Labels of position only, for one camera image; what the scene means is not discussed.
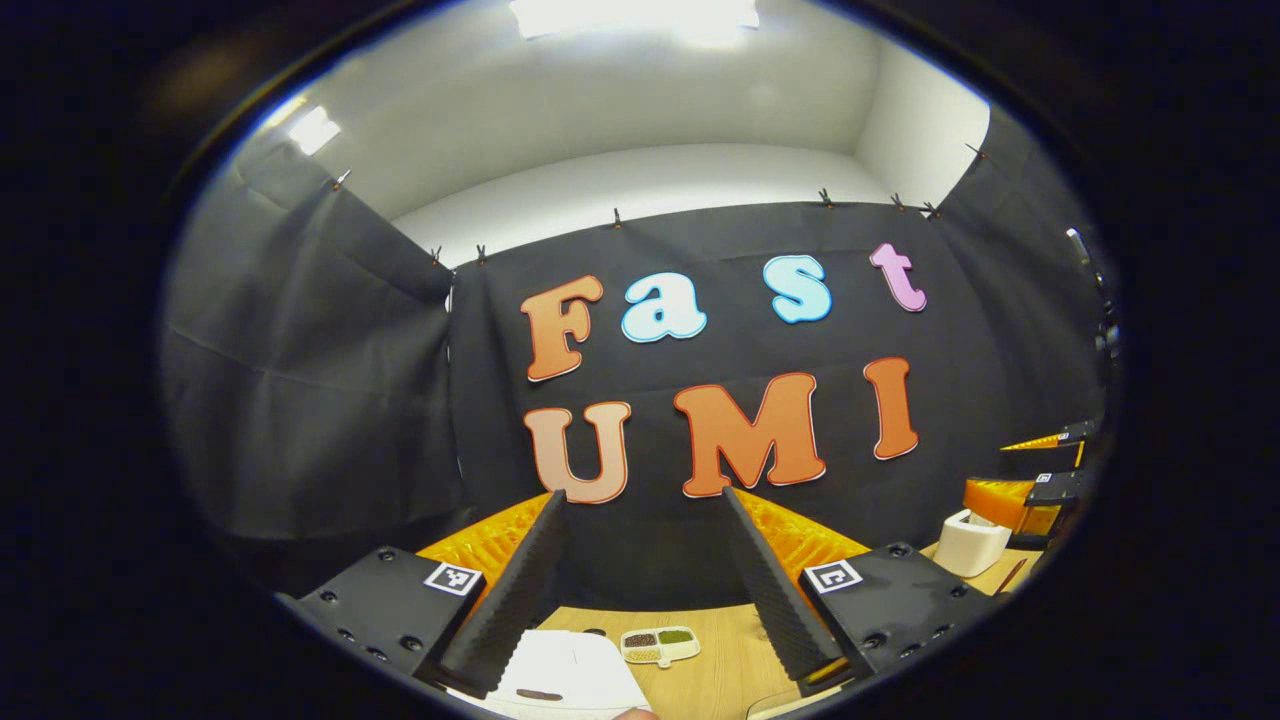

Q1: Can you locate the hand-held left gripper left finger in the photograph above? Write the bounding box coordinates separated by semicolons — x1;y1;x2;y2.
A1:
280;488;569;701

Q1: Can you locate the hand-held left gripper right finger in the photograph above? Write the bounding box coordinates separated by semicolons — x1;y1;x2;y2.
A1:
722;487;996;698

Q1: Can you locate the white rice cooker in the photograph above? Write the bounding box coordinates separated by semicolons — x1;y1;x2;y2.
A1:
450;628;651;720

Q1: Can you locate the clear plastic rice container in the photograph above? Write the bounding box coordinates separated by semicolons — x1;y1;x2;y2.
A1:
745;685;801;720

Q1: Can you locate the white toaster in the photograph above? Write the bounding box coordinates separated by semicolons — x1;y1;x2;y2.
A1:
933;508;1013;578

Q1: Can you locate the white divided bean dish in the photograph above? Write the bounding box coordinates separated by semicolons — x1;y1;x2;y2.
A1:
620;626;702;669

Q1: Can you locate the black backdrop cloth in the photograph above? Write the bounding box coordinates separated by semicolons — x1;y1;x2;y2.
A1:
160;130;1121;611

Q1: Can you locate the ceiling light panel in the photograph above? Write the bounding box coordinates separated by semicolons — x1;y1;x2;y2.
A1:
510;0;761;41
288;105;341;156

